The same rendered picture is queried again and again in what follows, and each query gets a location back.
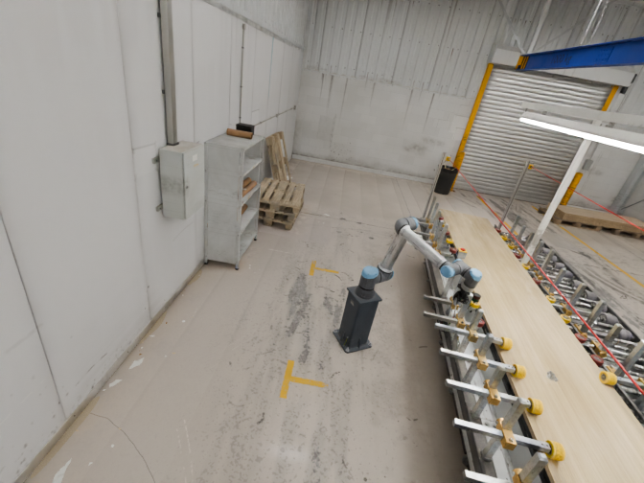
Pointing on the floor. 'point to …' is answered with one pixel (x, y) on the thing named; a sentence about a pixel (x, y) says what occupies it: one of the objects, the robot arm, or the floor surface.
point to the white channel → (577, 152)
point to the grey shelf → (227, 180)
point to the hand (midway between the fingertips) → (455, 303)
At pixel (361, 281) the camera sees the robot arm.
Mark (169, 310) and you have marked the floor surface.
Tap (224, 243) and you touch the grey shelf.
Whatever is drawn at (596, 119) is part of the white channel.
